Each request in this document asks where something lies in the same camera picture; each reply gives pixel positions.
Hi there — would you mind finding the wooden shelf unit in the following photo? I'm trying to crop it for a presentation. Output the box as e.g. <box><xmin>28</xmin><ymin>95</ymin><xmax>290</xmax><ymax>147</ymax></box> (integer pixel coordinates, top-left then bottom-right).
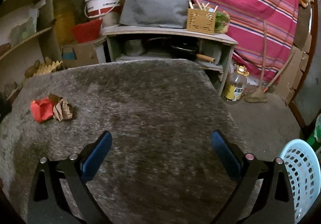
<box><xmin>0</xmin><ymin>0</ymin><xmax>63</xmax><ymax>104</ymax></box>

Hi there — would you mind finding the green vegetables bundle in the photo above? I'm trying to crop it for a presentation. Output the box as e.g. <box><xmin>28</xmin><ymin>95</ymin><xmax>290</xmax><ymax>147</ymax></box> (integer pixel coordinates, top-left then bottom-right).
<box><xmin>214</xmin><ymin>11</ymin><xmax>230</xmax><ymax>34</ymax></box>

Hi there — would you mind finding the straw broom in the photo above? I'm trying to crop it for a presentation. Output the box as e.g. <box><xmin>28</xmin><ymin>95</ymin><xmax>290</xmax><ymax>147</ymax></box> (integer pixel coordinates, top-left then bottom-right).
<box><xmin>244</xmin><ymin>21</ymin><xmax>295</xmax><ymax>103</ymax></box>

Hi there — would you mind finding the wooden rolling pin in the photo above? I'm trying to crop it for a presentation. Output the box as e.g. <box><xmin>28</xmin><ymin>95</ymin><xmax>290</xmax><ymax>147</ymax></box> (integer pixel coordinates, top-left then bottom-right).
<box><xmin>196</xmin><ymin>54</ymin><xmax>215</xmax><ymax>63</ymax></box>

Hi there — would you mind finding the clear oil bottle yellow label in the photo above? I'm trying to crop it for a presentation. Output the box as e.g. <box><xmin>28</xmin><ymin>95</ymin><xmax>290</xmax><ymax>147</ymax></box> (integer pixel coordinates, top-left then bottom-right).
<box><xmin>223</xmin><ymin>65</ymin><xmax>249</xmax><ymax>102</ymax></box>

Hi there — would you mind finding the red plastic basket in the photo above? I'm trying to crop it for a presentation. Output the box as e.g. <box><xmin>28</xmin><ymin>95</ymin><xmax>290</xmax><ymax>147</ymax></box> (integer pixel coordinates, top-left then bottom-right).
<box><xmin>71</xmin><ymin>19</ymin><xmax>102</xmax><ymax>44</ymax></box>

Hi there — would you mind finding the small brown paper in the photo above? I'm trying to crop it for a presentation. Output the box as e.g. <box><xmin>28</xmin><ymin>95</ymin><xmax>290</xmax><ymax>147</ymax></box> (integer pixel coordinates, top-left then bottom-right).
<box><xmin>48</xmin><ymin>94</ymin><xmax>73</xmax><ymax>122</ymax></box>

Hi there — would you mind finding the red paper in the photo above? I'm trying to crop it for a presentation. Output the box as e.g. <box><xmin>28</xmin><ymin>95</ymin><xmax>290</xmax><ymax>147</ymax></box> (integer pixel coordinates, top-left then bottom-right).
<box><xmin>30</xmin><ymin>97</ymin><xmax>55</xmax><ymax>123</ymax></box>

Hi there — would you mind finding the white plastic bucket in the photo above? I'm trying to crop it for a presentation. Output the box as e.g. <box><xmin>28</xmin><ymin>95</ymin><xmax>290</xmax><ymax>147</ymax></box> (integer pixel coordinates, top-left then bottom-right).
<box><xmin>84</xmin><ymin>0</ymin><xmax>122</xmax><ymax>19</ymax></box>

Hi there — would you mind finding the cardboard box blue print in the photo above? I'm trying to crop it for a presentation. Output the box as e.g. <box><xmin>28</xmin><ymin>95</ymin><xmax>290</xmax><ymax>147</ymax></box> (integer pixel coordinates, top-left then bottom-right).
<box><xmin>60</xmin><ymin>43</ymin><xmax>99</xmax><ymax>68</ymax></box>

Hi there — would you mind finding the grey cloth cover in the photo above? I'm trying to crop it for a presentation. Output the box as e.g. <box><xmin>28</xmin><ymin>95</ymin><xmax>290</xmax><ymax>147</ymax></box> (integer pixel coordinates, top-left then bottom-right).
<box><xmin>120</xmin><ymin>0</ymin><xmax>189</xmax><ymax>29</ymax></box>

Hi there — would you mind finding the grey wooden side cabinet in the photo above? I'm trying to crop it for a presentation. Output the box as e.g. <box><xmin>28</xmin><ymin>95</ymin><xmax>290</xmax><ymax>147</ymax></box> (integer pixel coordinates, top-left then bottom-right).
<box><xmin>101</xmin><ymin>25</ymin><xmax>238</xmax><ymax>95</ymax></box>

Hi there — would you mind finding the tan cutlery holder box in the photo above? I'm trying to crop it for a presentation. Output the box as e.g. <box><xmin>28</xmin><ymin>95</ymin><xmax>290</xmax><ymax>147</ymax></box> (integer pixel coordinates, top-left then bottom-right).
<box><xmin>187</xmin><ymin>8</ymin><xmax>216</xmax><ymax>35</ymax></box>

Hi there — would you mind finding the light blue plastic basket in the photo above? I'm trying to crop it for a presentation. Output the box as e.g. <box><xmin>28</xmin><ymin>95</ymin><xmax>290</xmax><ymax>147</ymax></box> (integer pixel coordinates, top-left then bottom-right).
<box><xmin>280</xmin><ymin>139</ymin><xmax>320</xmax><ymax>223</ymax></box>

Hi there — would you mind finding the grey shaggy table mat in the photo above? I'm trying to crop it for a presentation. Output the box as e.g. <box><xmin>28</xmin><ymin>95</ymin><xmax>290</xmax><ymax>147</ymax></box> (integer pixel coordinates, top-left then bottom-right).
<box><xmin>1</xmin><ymin>60</ymin><xmax>243</xmax><ymax>223</ymax></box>

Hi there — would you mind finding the egg carton tray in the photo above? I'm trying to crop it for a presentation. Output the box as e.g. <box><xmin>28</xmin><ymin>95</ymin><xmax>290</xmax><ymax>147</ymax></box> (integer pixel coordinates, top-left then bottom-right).
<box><xmin>33</xmin><ymin>61</ymin><xmax>63</xmax><ymax>76</ymax></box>

